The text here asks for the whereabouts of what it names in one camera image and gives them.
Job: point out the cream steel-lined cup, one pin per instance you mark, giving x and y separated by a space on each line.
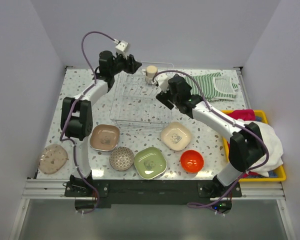
150 71

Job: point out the orange round bowl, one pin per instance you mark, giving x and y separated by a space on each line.
192 161

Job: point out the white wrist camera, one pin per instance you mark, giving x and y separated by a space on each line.
161 81
122 48

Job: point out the green square panda plate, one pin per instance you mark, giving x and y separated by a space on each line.
150 163

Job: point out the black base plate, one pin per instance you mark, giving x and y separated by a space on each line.
103 193

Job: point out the cream square panda plate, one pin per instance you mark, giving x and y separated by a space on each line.
176 136

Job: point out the white wire dish rack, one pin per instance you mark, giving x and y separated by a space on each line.
134 103

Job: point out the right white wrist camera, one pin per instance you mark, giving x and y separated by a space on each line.
161 81

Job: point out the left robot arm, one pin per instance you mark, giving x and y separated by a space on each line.
76 114

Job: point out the green striped cloth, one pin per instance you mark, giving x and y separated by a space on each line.
214 86

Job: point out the yellow plastic bin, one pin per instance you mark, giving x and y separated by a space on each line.
281 176

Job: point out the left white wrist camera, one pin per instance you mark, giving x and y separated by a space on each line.
122 48

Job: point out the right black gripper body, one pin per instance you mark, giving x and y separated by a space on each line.
163 98

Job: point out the white towel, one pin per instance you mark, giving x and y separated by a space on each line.
274 146

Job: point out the magenta cloth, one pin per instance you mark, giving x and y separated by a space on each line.
245 115

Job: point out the patterned round bowl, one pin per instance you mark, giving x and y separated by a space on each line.
121 158

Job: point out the brown square panda plate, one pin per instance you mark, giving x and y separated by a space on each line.
104 137

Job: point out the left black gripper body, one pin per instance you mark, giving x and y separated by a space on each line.
122 64

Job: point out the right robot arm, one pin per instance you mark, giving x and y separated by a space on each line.
246 145

